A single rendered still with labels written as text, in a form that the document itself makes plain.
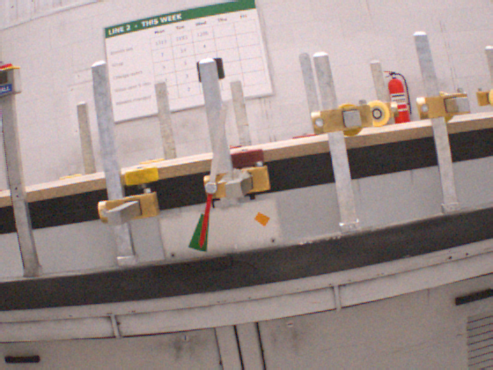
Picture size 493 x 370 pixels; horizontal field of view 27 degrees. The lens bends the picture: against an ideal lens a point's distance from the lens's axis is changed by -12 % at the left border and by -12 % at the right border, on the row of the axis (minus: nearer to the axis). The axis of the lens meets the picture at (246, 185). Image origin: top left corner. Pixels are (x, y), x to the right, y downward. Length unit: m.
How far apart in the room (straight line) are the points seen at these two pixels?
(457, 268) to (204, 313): 0.60
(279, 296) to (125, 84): 7.33
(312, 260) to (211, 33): 7.30
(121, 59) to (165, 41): 0.42
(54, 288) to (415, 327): 0.93
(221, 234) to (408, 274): 0.44
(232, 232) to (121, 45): 7.38
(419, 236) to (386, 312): 0.36
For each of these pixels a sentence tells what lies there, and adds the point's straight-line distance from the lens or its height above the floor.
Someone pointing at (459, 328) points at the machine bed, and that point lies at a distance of 2.76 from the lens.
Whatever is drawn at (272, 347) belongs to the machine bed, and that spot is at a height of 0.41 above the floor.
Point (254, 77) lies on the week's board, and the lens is 9.59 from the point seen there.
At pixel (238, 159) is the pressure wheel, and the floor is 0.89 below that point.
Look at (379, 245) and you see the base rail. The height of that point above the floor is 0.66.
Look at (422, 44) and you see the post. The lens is 2.44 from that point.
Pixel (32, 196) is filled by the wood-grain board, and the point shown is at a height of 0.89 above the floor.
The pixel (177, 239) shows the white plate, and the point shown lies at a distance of 2.46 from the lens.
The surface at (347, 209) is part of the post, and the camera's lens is 2.44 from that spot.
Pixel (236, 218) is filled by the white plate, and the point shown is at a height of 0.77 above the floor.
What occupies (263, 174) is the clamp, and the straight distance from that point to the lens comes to 2.43.
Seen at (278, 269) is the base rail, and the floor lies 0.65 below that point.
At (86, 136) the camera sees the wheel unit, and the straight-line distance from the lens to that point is 3.60.
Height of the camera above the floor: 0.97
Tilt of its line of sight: 3 degrees down
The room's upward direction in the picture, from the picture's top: 9 degrees counter-clockwise
